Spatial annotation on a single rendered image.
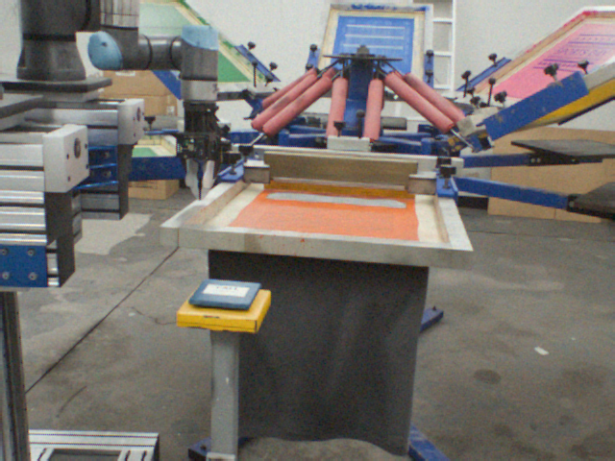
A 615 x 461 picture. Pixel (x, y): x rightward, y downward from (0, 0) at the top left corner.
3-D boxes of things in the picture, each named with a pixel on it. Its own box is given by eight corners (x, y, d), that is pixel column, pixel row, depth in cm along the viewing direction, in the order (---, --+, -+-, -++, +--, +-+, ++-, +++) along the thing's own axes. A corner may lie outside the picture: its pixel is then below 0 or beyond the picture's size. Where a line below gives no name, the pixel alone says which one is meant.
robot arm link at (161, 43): (125, 32, 148) (156, 33, 141) (168, 34, 156) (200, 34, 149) (127, 70, 150) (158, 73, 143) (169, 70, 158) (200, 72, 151)
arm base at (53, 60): (6, 79, 153) (2, 32, 150) (30, 75, 167) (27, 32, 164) (75, 82, 153) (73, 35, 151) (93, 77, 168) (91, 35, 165)
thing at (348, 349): (411, 460, 149) (430, 269, 137) (205, 437, 154) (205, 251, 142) (410, 451, 152) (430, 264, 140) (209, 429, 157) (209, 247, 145)
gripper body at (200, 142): (174, 160, 145) (174, 102, 142) (186, 156, 153) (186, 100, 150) (209, 163, 144) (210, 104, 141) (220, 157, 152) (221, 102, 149)
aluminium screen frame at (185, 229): (471, 270, 127) (473, 250, 126) (159, 245, 133) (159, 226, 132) (444, 191, 202) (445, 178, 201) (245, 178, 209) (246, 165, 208)
